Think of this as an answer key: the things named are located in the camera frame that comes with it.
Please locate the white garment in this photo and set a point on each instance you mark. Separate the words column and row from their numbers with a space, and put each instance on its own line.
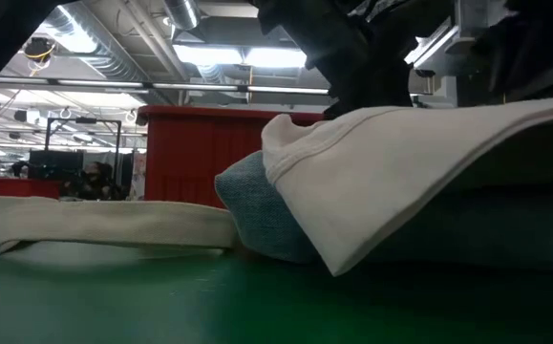
column 376, row 181

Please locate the light blue denim jeans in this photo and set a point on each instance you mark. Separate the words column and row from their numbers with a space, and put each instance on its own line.
column 257, row 210

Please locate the white printed tote bag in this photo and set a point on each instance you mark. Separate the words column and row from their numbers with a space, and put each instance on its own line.
column 113, row 222

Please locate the red plastic laundry basket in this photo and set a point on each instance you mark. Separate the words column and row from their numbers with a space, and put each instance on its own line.
column 185, row 157

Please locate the round silver pipe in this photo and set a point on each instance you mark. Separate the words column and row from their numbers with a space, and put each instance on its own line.
column 183, row 12

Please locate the green table mat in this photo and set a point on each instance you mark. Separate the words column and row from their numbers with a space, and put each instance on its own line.
column 209, row 306

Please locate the person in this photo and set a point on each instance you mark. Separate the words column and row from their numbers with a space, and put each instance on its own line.
column 94, row 179

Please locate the black monitor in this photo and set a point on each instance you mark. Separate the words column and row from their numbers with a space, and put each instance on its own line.
column 56, row 160

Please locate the red storage bin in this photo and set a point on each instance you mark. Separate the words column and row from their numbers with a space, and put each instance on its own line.
column 18, row 187

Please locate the long ceiling light rail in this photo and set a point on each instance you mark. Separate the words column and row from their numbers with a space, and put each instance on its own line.
column 185, row 87

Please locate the silver corrugated air duct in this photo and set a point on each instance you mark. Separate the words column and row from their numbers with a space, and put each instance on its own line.
column 109, row 62

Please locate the black background stand frame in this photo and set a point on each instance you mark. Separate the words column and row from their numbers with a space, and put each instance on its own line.
column 85, row 120

